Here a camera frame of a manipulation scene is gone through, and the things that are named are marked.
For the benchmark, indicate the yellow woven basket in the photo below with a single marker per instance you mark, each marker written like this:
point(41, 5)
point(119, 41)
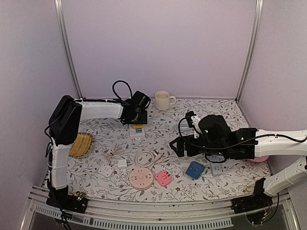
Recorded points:
point(82, 145)

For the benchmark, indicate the dark blue cube socket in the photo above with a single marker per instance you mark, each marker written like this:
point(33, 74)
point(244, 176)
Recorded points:
point(195, 170)

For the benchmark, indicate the cream ceramic mug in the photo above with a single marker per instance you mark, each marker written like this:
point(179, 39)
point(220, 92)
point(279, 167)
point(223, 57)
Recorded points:
point(163, 100)

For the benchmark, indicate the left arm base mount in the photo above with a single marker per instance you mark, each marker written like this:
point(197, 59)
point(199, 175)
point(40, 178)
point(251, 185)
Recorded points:
point(76, 202)

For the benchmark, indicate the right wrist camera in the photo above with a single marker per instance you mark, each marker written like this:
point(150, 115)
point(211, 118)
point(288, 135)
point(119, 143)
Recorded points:
point(193, 122)

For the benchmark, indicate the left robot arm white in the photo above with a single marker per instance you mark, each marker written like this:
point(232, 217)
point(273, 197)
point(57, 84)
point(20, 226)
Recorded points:
point(63, 127)

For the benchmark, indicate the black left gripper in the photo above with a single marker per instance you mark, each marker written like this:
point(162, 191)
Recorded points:
point(144, 120)

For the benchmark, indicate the front aluminium rail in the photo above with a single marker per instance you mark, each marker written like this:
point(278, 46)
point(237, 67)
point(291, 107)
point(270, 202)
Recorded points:
point(180, 207)

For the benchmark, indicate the pink square plug adapter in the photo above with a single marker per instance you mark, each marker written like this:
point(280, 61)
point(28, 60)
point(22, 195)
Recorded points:
point(163, 178)

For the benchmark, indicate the grey blue power strip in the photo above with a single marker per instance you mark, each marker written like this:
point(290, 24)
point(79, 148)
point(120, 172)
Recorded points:
point(216, 165)

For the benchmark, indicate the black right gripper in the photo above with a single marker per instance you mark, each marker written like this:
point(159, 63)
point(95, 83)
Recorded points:
point(180, 152)

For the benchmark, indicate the white colourful power strip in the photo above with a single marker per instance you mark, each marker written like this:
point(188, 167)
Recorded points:
point(136, 131)

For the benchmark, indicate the aluminium frame post right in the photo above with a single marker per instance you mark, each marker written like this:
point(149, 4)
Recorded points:
point(251, 49)

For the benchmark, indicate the white square plug adapter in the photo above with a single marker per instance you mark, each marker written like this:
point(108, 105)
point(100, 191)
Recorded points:
point(106, 170)

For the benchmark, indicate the aluminium frame post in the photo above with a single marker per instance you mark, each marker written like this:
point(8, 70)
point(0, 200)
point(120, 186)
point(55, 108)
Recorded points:
point(65, 40)
point(251, 49)

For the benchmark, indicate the pink round plate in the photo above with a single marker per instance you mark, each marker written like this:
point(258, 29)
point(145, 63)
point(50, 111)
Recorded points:
point(259, 159)

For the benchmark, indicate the aluminium frame post left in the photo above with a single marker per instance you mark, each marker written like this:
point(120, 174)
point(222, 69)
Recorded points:
point(65, 40)

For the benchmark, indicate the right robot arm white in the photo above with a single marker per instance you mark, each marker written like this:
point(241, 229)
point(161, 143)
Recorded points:
point(278, 145)

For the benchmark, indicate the small white usb charger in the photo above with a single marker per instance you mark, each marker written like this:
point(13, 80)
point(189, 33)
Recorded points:
point(123, 164)

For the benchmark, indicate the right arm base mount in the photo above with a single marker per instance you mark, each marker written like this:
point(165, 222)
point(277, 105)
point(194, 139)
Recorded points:
point(257, 200)

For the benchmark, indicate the pink round power strip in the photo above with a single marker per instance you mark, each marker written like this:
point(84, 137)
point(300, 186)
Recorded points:
point(141, 178)

